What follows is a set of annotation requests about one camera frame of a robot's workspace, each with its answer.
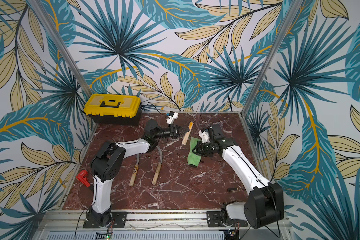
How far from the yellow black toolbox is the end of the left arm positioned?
1.07 ft

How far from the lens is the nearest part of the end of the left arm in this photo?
76 cm

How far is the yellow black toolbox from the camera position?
100cm
